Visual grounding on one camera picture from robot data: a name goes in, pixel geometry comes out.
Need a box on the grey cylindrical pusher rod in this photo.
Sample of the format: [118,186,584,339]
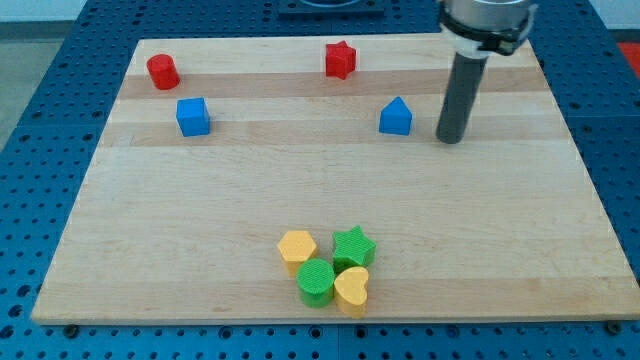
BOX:
[436,54,487,144]

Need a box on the yellow heart block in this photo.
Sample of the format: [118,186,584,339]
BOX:
[334,266,370,319]

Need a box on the yellow hexagon block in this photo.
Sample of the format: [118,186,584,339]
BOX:
[277,230,318,277]

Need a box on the green star block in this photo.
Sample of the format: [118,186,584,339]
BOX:
[333,225,377,274]

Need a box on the blue cube block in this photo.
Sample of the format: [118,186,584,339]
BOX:
[176,98,210,137]

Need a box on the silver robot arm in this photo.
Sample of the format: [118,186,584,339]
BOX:
[439,0,538,59]

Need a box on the light wooden board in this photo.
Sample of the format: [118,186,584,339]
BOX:
[31,33,639,325]

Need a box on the green cylinder block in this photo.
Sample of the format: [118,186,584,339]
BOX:
[296,258,335,308]

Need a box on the blue triangle block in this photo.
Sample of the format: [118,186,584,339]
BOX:
[379,97,413,136]

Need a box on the red cylinder block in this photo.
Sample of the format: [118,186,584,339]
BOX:
[146,54,180,90]

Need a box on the red star block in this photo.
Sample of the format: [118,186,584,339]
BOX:
[325,41,357,80]

